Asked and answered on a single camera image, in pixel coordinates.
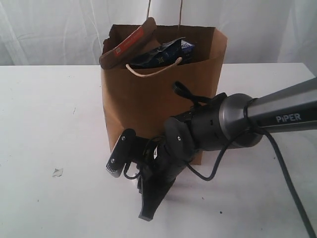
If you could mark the small torn plastic scrap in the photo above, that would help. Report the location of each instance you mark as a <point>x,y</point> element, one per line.
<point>57,173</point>

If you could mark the spaghetti package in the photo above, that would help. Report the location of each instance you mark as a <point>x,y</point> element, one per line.
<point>164,55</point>

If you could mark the brown paper shopping bag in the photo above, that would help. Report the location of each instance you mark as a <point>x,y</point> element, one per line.
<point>142,99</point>

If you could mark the blue white milk carton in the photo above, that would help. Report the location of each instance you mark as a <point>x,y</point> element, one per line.
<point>187,51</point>

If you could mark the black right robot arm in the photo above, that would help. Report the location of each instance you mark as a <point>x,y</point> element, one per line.
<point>218,124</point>

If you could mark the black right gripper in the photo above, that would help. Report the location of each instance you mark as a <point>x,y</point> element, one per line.
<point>160,160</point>

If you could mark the brown coffee pouch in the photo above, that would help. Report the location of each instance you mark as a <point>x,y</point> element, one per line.
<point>125,42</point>

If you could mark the white backdrop curtain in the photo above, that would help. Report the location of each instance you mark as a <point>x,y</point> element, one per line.
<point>61,32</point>

